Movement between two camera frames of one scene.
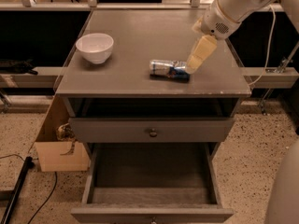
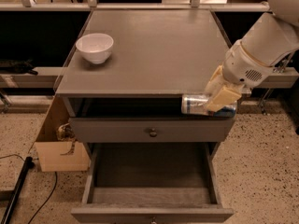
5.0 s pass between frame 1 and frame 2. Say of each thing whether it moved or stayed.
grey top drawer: stayed
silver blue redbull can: moved
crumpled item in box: stayed
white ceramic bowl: stayed
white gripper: moved
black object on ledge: stayed
